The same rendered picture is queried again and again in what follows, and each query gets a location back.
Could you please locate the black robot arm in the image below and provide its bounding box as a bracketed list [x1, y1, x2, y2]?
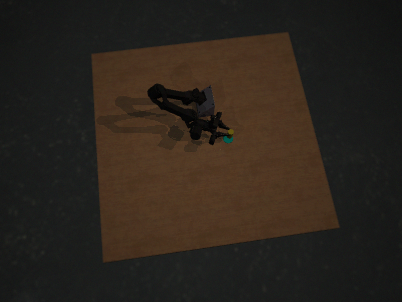
[147, 83, 219, 140]

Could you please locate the teal flat circle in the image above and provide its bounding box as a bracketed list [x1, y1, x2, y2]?
[223, 136, 233, 143]

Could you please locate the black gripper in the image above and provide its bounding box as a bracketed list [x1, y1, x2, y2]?
[202, 112, 230, 145]

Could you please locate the yellow cylinder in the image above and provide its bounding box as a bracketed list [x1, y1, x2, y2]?
[227, 129, 234, 139]

